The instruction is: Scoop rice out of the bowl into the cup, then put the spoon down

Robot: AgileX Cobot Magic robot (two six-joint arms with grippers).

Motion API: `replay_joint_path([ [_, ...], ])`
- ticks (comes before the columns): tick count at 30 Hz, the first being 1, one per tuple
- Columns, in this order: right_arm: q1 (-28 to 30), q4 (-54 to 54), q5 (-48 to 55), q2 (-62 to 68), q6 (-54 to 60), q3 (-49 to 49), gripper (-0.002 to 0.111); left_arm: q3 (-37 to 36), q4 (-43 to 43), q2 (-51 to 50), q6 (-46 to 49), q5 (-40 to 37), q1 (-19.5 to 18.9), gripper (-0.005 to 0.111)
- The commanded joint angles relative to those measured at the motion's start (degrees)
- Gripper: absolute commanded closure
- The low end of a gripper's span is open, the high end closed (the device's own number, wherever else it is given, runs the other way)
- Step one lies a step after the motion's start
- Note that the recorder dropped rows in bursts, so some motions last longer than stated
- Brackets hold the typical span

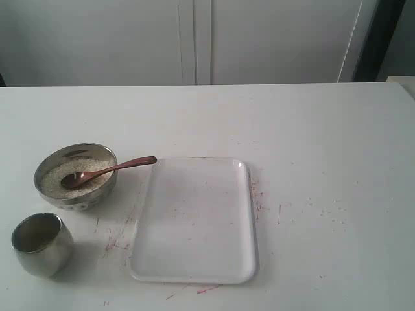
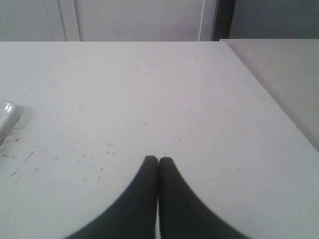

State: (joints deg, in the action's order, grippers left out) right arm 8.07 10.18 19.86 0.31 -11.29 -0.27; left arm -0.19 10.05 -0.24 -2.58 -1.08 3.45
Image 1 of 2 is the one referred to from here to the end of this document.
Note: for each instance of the brown wooden spoon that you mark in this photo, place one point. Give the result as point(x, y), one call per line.
point(78, 179)

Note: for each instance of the steel bowl of rice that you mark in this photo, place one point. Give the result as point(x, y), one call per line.
point(76, 158)

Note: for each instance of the small steel cup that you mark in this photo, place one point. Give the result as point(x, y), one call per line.
point(43, 244)

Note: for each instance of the white rectangular tray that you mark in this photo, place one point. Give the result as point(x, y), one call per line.
point(196, 224)

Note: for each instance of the white cabinet doors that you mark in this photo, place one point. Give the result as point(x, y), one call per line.
point(142, 43)

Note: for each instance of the dark vertical post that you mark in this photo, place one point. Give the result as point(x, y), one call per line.
point(381, 29)

